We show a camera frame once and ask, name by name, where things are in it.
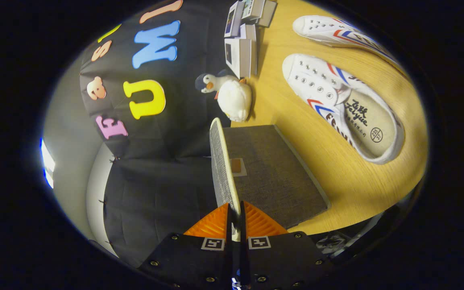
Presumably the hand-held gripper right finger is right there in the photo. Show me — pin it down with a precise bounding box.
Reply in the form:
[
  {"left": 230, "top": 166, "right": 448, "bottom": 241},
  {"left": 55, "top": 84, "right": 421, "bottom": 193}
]
[{"left": 239, "top": 201, "right": 333, "bottom": 290}]

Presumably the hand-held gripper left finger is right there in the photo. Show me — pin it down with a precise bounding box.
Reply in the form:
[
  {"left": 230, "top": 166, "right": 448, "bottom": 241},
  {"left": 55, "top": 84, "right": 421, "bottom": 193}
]
[{"left": 139, "top": 203, "right": 234, "bottom": 290}]

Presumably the grey fabric storage box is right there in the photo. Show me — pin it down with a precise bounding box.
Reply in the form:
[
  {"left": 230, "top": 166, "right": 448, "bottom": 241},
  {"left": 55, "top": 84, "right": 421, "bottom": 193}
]
[{"left": 209, "top": 118, "right": 331, "bottom": 231}]

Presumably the white canvas shoe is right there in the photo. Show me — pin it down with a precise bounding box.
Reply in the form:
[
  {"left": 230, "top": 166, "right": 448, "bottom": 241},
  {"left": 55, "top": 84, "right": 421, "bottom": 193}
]
[
  {"left": 292, "top": 15, "right": 402, "bottom": 71},
  {"left": 282, "top": 53, "right": 405, "bottom": 165}
]

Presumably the white penguin plush toy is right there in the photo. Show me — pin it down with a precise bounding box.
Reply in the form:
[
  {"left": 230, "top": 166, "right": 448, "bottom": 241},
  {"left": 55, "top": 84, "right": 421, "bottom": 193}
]
[{"left": 195, "top": 72, "right": 253, "bottom": 123}]

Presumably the white book dark photo cover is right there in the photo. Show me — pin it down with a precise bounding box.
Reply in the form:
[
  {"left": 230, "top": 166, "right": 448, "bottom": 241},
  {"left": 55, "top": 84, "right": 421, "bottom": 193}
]
[{"left": 224, "top": 37, "right": 259, "bottom": 79}]

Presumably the large ceiling light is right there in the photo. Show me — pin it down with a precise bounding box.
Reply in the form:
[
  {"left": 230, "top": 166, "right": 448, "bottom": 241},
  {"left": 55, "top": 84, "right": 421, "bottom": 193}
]
[{"left": 40, "top": 137, "right": 56, "bottom": 189}]

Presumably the plain white book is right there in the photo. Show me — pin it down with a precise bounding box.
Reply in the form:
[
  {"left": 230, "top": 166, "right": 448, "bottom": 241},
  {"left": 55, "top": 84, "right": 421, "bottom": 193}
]
[{"left": 238, "top": 23, "right": 257, "bottom": 41}]

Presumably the white book blue cover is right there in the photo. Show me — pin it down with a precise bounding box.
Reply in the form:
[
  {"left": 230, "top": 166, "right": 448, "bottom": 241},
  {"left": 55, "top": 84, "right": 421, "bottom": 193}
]
[{"left": 224, "top": 1, "right": 245, "bottom": 39}]

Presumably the white book teal cover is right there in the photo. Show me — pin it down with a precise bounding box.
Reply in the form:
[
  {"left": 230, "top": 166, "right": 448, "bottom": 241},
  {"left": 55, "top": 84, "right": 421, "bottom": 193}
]
[{"left": 241, "top": 0, "right": 267, "bottom": 24}]

